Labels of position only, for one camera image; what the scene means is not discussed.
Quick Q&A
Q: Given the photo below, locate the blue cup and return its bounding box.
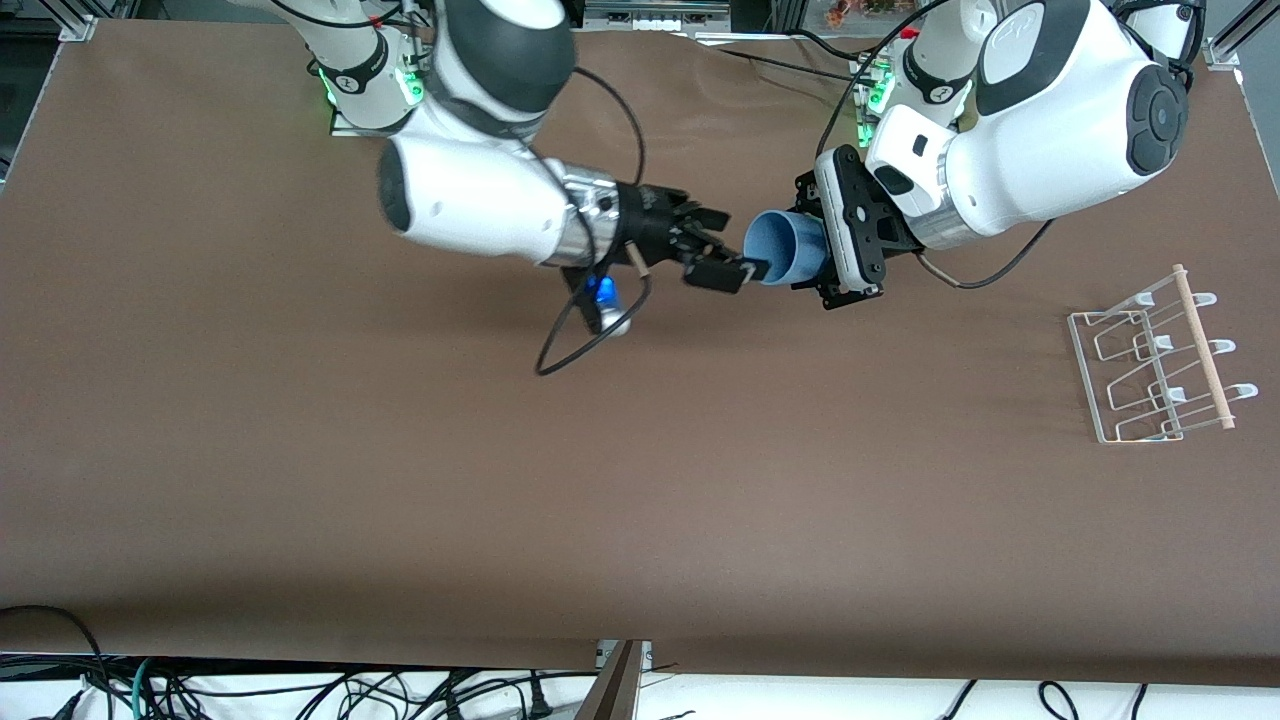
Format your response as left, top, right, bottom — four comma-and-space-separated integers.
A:
743, 208, 833, 289

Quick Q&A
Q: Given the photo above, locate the brown table cover sheet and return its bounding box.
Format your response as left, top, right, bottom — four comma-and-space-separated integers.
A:
0, 22, 1280, 689

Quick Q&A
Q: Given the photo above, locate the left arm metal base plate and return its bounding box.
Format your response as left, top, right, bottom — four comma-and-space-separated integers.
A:
852, 55, 893, 149

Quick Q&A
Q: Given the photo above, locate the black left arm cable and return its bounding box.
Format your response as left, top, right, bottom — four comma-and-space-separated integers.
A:
815, 0, 1057, 291

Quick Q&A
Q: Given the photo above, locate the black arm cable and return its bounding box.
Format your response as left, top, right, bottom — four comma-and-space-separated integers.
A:
815, 0, 1057, 291
535, 65, 653, 378

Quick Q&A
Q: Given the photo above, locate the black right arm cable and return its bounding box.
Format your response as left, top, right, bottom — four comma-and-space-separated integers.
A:
535, 65, 653, 378

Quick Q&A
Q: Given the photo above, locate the long black base cable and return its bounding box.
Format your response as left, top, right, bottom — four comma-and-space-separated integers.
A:
700, 44, 861, 83

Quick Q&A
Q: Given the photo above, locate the white wire cup rack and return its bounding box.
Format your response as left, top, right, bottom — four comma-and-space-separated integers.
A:
1067, 264, 1259, 445

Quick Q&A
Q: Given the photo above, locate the metal frame post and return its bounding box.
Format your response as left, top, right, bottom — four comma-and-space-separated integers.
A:
575, 640, 653, 720

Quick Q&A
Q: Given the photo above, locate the looped black floor cable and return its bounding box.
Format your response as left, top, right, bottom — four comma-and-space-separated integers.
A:
1036, 680, 1083, 720

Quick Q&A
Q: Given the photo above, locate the teal floor cable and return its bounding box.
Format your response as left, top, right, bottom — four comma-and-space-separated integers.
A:
130, 656, 166, 720

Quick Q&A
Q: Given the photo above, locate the thick black floor cable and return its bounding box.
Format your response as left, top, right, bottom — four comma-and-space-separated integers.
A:
0, 603, 106, 701

